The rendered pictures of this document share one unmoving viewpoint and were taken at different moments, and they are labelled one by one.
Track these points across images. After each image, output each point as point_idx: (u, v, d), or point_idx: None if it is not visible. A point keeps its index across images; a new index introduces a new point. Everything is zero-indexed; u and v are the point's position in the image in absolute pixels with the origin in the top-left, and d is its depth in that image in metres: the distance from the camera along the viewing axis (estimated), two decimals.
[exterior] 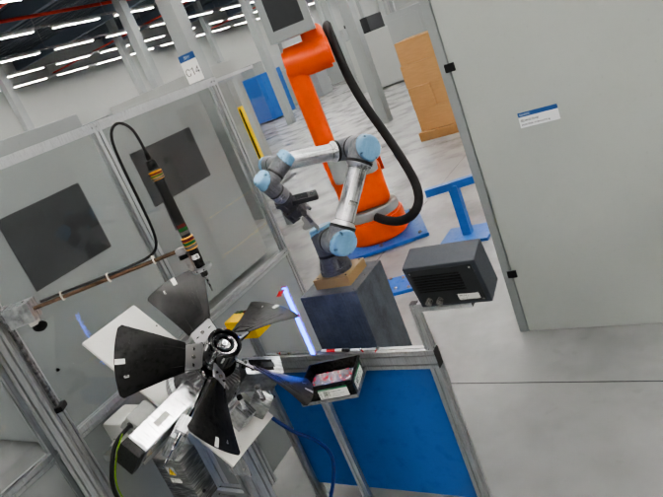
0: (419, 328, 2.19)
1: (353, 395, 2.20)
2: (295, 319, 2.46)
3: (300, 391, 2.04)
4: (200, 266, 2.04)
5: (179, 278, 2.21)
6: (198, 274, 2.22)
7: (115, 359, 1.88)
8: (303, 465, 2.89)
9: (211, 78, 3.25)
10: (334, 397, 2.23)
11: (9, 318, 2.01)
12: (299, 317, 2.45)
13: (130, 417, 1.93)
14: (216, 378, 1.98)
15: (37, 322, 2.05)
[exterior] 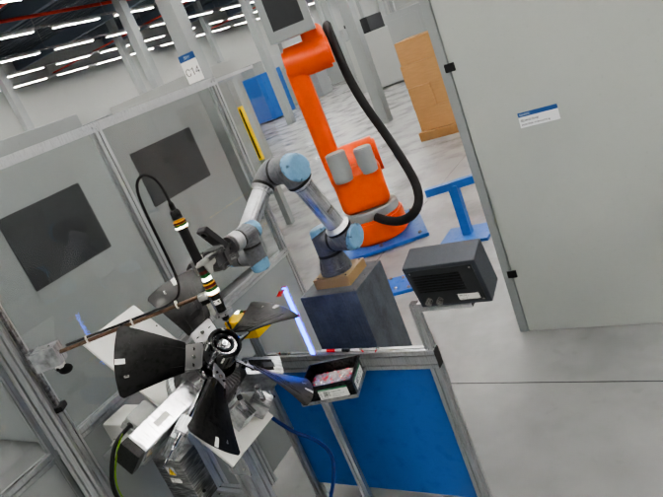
0: (419, 328, 2.19)
1: (353, 395, 2.20)
2: (295, 319, 2.46)
3: (300, 391, 2.04)
4: (222, 311, 2.10)
5: (179, 278, 2.21)
6: (198, 274, 2.22)
7: (115, 359, 1.88)
8: (303, 465, 2.89)
9: (211, 78, 3.25)
10: (334, 397, 2.23)
11: (36, 361, 2.06)
12: (299, 317, 2.45)
13: (130, 417, 1.93)
14: (216, 378, 1.98)
15: (63, 366, 2.10)
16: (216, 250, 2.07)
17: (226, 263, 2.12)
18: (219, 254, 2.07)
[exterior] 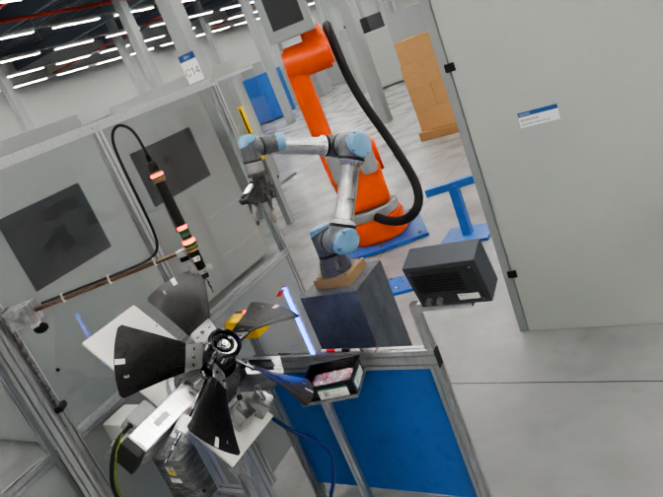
0: (419, 328, 2.19)
1: (353, 395, 2.20)
2: (295, 319, 2.46)
3: (300, 391, 2.04)
4: (201, 268, 2.04)
5: (179, 278, 2.21)
6: (198, 274, 2.22)
7: (115, 359, 1.88)
8: (303, 465, 2.89)
9: (211, 78, 3.25)
10: (334, 397, 2.23)
11: (11, 319, 2.01)
12: (299, 317, 2.45)
13: (130, 417, 1.93)
14: (216, 378, 1.98)
15: (38, 324, 2.05)
16: (266, 198, 2.36)
17: (271, 189, 2.42)
18: (270, 198, 2.37)
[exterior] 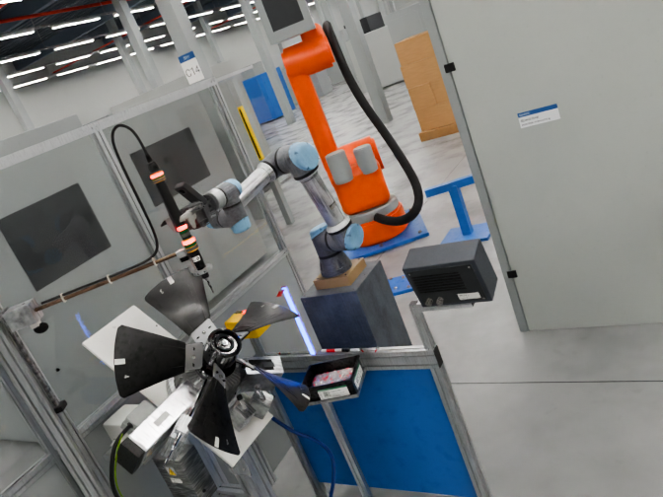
0: (419, 328, 2.19)
1: (353, 395, 2.20)
2: (295, 319, 2.46)
3: (205, 425, 1.82)
4: (201, 268, 2.04)
5: (279, 307, 2.32)
6: (289, 315, 2.27)
7: (171, 276, 2.19)
8: (303, 465, 2.89)
9: (211, 78, 3.25)
10: (334, 397, 2.23)
11: (11, 319, 2.01)
12: (299, 317, 2.45)
13: (130, 417, 1.93)
14: (187, 350, 2.00)
15: (38, 324, 2.05)
16: (196, 205, 2.03)
17: (205, 220, 2.07)
18: (200, 209, 2.02)
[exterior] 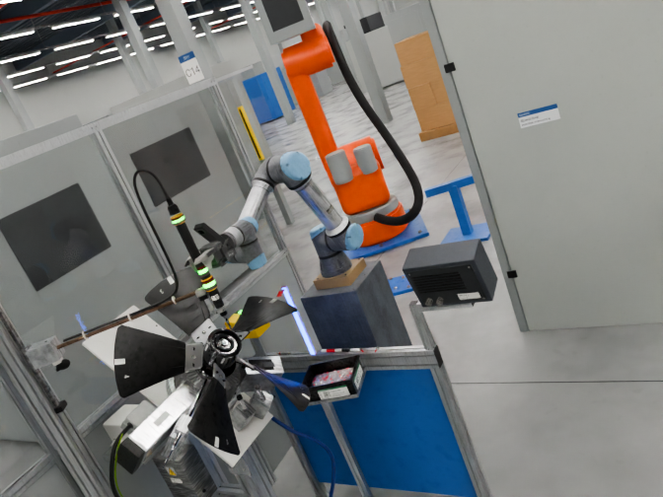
0: (419, 328, 2.19)
1: (353, 395, 2.20)
2: (295, 319, 2.46)
3: (205, 425, 1.82)
4: (220, 307, 2.09)
5: (277, 302, 2.31)
6: (288, 310, 2.26)
7: (171, 276, 2.19)
8: (303, 465, 2.89)
9: (211, 78, 3.25)
10: (334, 397, 2.23)
11: (34, 357, 2.06)
12: (299, 317, 2.45)
13: (130, 417, 1.93)
14: (187, 350, 2.00)
15: (60, 361, 2.10)
16: (214, 247, 2.07)
17: (224, 259, 2.12)
18: (217, 250, 2.06)
